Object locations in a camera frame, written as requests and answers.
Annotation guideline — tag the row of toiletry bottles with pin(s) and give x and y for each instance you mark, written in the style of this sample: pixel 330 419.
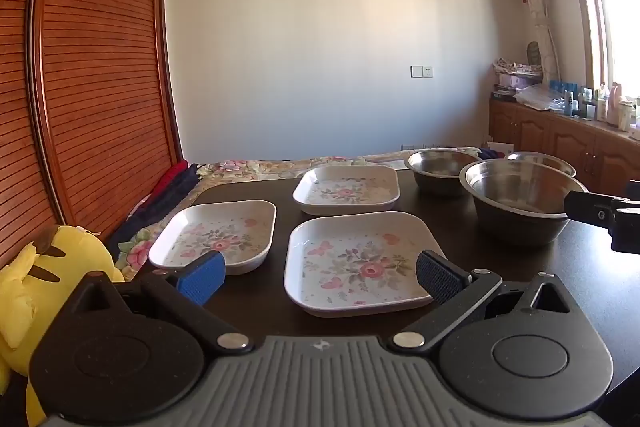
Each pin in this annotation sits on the row of toiletry bottles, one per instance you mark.
pixel 600 104

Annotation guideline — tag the wooden cabinet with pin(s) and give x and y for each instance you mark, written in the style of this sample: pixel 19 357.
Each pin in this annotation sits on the wooden cabinet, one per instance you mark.
pixel 550 142

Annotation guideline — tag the yellow plush toy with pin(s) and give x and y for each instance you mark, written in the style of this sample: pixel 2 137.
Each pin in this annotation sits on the yellow plush toy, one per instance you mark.
pixel 30 297

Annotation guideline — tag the red cloth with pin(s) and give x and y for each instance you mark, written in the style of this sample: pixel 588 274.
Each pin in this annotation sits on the red cloth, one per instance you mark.
pixel 170 179

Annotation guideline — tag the large floral square plate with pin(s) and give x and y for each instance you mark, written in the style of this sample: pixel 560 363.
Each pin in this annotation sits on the large floral square plate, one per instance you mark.
pixel 350 277

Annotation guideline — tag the large stainless steel bowl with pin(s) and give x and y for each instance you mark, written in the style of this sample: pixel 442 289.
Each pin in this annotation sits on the large stainless steel bowl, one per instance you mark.
pixel 520 207

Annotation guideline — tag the printed cloth pile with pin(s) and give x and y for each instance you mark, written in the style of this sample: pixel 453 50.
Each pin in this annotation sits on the printed cloth pile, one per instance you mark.
pixel 515 67

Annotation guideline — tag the wooden louvered wardrobe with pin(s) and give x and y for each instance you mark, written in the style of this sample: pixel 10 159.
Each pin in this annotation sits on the wooden louvered wardrobe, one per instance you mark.
pixel 90 82

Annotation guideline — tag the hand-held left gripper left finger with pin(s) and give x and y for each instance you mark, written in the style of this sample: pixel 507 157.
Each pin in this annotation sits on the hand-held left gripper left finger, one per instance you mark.
pixel 202 279

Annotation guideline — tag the floral blanket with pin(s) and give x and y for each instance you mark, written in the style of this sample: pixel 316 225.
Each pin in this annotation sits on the floral blanket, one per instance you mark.
pixel 240 168

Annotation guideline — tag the stack of boxes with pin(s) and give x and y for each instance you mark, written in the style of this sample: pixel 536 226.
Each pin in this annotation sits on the stack of boxes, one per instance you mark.
pixel 510 87

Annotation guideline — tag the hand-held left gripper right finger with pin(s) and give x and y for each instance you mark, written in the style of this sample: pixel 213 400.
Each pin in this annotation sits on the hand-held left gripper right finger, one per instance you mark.
pixel 440 279

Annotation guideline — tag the white wall socket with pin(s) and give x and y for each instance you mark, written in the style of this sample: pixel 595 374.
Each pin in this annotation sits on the white wall socket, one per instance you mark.
pixel 422 71

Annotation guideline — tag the window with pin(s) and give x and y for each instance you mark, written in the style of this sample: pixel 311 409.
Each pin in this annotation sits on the window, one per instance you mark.
pixel 615 7

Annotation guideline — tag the clear plastic bag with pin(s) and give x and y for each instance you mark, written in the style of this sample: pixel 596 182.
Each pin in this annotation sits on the clear plastic bag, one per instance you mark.
pixel 542 97

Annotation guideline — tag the dark blue cloth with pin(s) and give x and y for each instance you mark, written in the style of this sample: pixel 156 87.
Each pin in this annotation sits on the dark blue cloth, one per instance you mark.
pixel 160 212

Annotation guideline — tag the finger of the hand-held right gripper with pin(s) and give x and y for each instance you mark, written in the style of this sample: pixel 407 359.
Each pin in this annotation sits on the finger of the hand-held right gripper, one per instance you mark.
pixel 634 189
pixel 587 207

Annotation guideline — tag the woven hand fan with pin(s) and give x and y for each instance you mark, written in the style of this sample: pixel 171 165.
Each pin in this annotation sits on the woven hand fan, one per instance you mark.
pixel 534 53

